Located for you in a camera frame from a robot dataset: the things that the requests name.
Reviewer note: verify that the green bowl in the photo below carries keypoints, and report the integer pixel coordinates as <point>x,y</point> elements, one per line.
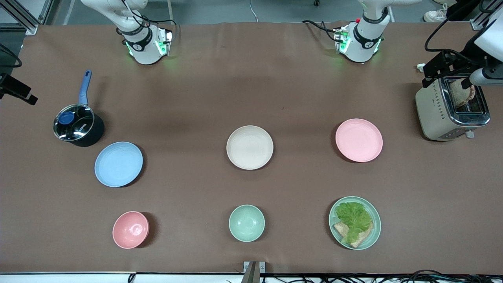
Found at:
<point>246,223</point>

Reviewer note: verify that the white table edge rail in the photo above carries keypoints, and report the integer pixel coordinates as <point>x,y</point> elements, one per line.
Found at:
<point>67,277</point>

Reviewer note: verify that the pink plate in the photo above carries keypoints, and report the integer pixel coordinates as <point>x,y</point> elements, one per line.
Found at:
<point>358,140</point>

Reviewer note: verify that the aluminium frame rail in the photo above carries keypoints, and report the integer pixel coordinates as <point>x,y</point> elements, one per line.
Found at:
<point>485,15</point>
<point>19,15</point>

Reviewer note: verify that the green plate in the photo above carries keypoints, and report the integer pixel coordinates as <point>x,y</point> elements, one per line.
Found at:
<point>375,232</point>

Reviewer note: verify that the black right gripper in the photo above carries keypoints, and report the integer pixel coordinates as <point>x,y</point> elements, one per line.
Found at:
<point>4,82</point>

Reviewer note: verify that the brown table cover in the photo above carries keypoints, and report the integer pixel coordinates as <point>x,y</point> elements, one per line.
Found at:
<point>251,90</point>

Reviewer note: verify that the white shoe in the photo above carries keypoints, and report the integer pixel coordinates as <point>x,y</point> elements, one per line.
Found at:
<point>434,15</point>

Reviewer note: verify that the blue plate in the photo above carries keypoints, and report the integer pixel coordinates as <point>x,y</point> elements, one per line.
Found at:
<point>118,164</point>

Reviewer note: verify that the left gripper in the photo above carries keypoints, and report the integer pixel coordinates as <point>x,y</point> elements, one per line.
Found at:
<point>468,52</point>

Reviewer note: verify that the glass lid with blue knob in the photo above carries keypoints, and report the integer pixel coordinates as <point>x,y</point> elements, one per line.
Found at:
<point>74,122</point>

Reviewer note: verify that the brown bread slice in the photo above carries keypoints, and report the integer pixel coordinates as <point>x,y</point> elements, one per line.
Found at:
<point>363,237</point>

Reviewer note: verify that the beige and chrome toaster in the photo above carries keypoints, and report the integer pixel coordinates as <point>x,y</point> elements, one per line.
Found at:
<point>436,114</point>

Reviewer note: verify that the toast slice in toaster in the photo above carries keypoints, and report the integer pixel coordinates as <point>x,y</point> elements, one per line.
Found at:
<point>459,94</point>

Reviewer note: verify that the pink bowl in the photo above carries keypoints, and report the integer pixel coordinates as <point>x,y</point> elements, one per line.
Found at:
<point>130,230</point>

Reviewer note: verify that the metal bracket at table edge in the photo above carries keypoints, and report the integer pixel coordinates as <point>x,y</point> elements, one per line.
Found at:
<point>253,271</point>

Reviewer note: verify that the green lettuce leaf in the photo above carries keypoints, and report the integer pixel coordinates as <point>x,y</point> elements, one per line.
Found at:
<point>353,218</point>

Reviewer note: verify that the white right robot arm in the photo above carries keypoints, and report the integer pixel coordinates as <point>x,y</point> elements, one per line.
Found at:
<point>143,49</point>

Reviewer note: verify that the beige plate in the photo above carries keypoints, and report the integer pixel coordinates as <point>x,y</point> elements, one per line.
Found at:
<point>250,147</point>

